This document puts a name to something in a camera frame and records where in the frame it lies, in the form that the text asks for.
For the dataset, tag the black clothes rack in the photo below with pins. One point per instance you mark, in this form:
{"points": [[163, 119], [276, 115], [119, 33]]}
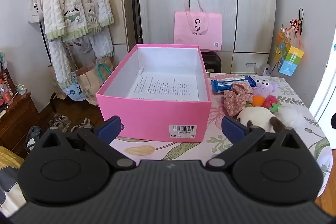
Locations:
{"points": [[43, 37]]}

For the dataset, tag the grey bedding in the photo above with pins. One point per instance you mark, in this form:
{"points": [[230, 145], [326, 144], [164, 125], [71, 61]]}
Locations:
{"points": [[9, 190]]}

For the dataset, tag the white fluffy ball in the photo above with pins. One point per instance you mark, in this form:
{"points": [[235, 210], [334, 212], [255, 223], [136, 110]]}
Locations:
{"points": [[291, 116]]}

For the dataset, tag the orange ribbon bundle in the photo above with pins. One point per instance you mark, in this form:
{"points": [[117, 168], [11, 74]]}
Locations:
{"points": [[295, 23]]}

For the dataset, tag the colourful gift bag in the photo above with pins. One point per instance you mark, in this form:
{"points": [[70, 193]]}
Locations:
{"points": [[291, 61]]}

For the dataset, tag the yellow blanket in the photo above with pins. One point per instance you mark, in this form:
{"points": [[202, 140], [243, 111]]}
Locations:
{"points": [[10, 158]]}

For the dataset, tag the floral scrunchie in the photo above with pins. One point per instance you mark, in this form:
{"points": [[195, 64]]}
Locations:
{"points": [[236, 98]]}

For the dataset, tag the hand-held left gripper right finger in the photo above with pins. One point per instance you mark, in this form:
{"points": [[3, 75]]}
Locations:
{"points": [[233, 127]]}

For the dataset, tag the blue patterned bag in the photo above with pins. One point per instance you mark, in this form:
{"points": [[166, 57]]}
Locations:
{"points": [[74, 91]]}

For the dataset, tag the clear plastic wrapper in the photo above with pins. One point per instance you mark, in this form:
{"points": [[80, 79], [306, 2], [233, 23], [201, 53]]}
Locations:
{"points": [[267, 70]]}

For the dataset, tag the red-label bottle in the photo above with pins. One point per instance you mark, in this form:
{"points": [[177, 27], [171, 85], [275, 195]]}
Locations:
{"points": [[6, 94]]}

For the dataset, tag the pink cardboard box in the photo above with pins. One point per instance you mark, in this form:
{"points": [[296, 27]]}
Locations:
{"points": [[147, 113]]}

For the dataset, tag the brown paper bag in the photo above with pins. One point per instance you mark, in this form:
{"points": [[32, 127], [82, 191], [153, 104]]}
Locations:
{"points": [[89, 82]]}

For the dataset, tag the strawberry plush toy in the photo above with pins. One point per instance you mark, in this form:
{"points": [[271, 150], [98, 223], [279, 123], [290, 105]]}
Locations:
{"points": [[270, 102]]}

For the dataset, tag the white brown plush toy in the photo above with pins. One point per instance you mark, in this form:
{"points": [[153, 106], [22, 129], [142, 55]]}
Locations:
{"points": [[256, 116]]}

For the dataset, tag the printed paper sheet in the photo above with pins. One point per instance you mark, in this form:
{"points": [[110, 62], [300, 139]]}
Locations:
{"points": [[165, 87]]}

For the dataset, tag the purple plush toy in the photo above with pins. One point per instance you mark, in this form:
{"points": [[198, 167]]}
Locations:
{"points": [[265, 88]]}

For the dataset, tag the pink shopping bag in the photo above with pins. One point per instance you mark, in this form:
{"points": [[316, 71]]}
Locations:
{"points": [[197, 29]]}

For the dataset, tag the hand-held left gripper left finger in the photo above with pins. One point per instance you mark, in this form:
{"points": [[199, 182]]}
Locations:
{"points": [[110, 127]]}

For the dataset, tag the dark blue cloth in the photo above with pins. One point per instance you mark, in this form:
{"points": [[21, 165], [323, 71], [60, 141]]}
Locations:
{"points": [[33, 138]]}

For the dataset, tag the floral tablecloth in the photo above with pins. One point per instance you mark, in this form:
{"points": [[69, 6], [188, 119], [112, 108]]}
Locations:
{"points": [[183, 148]]}

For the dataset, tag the wooden cabinet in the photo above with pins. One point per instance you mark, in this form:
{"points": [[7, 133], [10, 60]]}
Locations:
{"points": [[18, 121]]}

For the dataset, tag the fluffy white pajama pants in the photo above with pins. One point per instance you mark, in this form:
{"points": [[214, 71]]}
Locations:
{"points": [[59, 61]]}

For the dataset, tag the blue wipes packet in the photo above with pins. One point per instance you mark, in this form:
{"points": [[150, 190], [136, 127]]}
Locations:
{"points": [[225, 83]]}

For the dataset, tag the black suitcase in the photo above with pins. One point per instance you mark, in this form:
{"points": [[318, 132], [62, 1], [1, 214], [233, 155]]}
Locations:
{"points": [[211, 61]]}

